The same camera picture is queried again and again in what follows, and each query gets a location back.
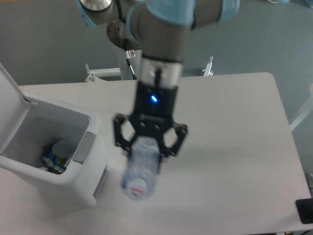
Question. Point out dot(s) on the white table leg frame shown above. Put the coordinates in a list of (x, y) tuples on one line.
[(303, 111)]

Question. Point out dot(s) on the black object at table edge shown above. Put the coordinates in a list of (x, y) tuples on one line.
[(305, 210)]

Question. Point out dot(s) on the clear plastic water bottle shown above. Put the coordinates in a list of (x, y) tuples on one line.
[(141, 174)]

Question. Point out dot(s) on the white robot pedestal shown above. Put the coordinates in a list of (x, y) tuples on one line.
[(128, 51)]

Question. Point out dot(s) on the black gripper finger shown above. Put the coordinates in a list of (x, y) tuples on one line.
[(119, 140), (181, 131)]

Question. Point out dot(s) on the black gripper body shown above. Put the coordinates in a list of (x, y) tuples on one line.
[(153, 111)]

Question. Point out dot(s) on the white trash can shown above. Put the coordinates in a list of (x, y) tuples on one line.
[(29, 122)]

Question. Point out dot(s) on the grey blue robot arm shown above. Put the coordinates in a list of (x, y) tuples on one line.
[(162, 28)]

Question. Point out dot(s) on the blue snack package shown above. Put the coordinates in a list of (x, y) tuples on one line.
[(53, 163)]

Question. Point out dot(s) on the clear plastic wrapper trash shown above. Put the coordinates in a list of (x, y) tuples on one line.
[(64, 149)]

